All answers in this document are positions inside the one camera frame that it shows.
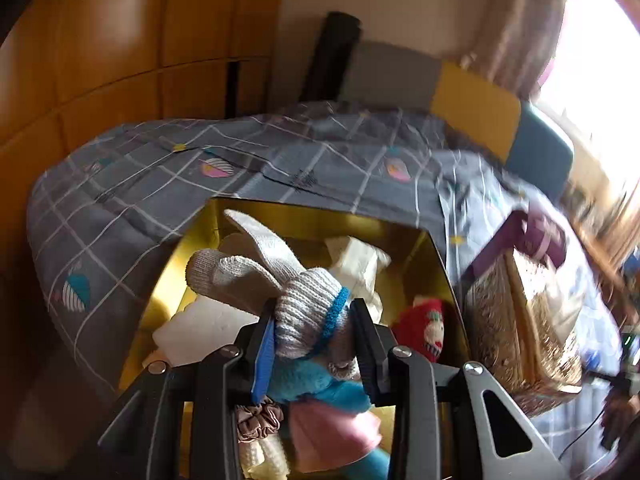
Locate black rolled mat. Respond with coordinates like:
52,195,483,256
300,10,362,103

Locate white knit gloves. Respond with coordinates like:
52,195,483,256
186,208,351,361

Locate cream cloth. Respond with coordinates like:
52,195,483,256
325,235,392,321

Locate grey yellow blue headboard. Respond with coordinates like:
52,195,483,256
342,40,575,196

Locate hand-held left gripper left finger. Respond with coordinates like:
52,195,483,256
97,310,281,480

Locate red knitted doll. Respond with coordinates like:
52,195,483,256
390,296,448,363

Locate white tissue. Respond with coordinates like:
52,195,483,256
540,265,583,346

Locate gold tin box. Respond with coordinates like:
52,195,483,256
117,197,471,480

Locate pink brown curtain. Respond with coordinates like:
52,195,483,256
460,0,571,101

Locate blue plush doll pink dress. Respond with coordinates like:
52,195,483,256
267,345,401,480

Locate brown scrunchie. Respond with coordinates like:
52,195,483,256
236,397,285,445

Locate purple tissue box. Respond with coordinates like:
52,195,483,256
472,208,568,273

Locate white foam block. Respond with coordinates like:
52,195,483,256
152,295,261,368

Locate wooden wardrobe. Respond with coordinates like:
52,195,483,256
0,0,288,311

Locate window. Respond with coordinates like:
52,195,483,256
537,0,640,171

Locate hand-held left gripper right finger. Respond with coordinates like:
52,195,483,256
350,299,571,480

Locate cream waffle towel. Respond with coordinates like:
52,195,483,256
239,435,291,480

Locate gold embossed tissue box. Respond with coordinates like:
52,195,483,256
460,247,586,418

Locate grey checked quilt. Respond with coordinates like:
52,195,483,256
27,100,626,480

